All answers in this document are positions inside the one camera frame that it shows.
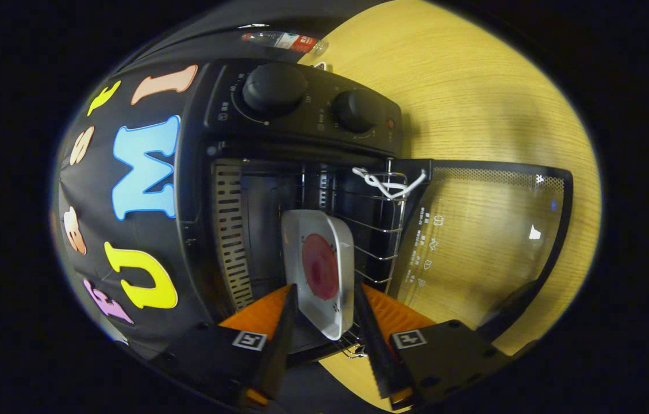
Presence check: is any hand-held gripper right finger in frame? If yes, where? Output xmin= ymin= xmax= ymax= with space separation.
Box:
xmin=353 ymin=282 xmax=512 ymax=410

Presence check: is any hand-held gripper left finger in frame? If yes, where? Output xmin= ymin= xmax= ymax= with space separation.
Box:
xmin=152 ymin=283 xmax=299 ymax=412

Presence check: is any pink round food slice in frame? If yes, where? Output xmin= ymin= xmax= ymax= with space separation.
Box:
xmin=302 ymin=233 xmax=340 ymax=301

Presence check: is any white square plate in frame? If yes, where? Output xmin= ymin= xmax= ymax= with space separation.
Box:
xmin=281 ymin=209 xmax=355 ymax=341

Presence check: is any black toaster oven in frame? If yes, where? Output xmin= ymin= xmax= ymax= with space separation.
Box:
xmin=175 ymin=57 xmax=575 ymax=363

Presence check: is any clear water bottle red label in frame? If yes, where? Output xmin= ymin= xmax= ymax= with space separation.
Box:
xmin=242 ymin=30 xmax=329 ymax=56

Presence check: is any wire oven rack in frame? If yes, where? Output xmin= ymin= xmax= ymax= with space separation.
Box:
xmin=301 ymin=167 xmax=411 ymax=357

